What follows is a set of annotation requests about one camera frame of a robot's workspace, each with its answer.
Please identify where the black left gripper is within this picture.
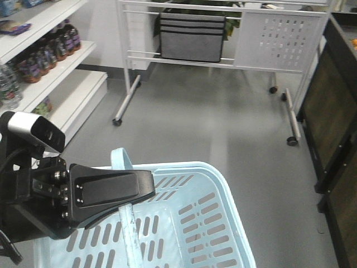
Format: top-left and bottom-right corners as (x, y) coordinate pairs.
(1, 157), (156, 242)

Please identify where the light blue plastic basket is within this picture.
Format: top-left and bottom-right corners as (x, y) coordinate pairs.
(34, 148), (256, 267)

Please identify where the white shelf unit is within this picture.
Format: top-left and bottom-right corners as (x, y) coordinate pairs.
(1, 1), (107, 142)

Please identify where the grey fabric organizer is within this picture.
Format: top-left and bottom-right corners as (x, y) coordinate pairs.
(160, 13), (225, 63)

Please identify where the white rolling metal rack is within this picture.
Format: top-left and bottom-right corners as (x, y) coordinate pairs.
(113, 1), (330, 146)

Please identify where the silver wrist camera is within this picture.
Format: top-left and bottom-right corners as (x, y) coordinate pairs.
(7, 111), (65, 153)

